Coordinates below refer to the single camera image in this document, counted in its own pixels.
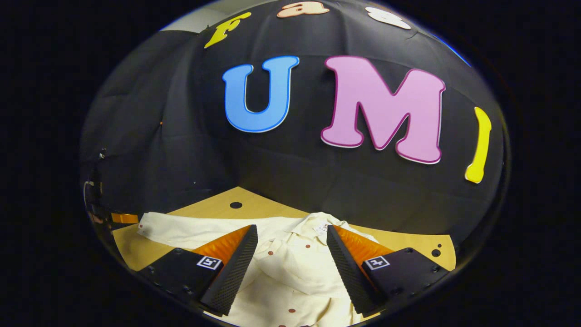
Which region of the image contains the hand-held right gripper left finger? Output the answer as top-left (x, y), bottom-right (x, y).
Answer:
top-left (138, 224), bottom-right (258, 317)

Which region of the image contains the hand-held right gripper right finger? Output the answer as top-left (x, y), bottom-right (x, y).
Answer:
top-left (326, 224), bottom-right (450, 317)

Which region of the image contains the cream button shirt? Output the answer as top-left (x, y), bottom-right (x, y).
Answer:
top-left (138, 211), bottom-right (379, 327)

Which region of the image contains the black backdrop cloth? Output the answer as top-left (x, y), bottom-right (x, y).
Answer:
top-left (81, 0), bottom-right (505, 246)

